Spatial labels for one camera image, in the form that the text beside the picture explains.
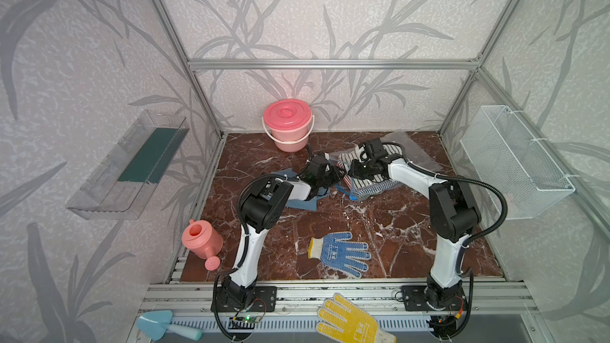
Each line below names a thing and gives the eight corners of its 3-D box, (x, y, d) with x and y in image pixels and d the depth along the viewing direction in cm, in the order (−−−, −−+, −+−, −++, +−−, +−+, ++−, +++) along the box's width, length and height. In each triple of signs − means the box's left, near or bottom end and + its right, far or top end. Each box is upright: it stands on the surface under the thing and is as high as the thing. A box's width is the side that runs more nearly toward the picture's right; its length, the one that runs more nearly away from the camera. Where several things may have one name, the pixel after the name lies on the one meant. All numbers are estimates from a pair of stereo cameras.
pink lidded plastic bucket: (267, 157, 113) (259, 128, 98) (273, 127, 127) (267, 97, 112) (313, 157, 113) (312, 128, 98) (314, 128, 127) (313, 98, 112)
